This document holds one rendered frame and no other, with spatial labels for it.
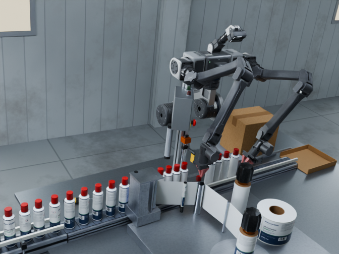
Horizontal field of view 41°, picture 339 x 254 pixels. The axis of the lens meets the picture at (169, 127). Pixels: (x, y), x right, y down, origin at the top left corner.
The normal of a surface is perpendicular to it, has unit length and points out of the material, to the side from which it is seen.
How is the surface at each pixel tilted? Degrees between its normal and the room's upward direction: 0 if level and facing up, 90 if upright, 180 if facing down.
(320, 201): 0
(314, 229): 0
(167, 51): 90
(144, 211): 90
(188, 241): 0
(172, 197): 90
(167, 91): 90
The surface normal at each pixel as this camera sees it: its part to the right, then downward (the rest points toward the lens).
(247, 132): 0.47, 0.43
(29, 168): 0.10, -0.90
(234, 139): -0.88, 0.13
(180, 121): -0.03, 0.44
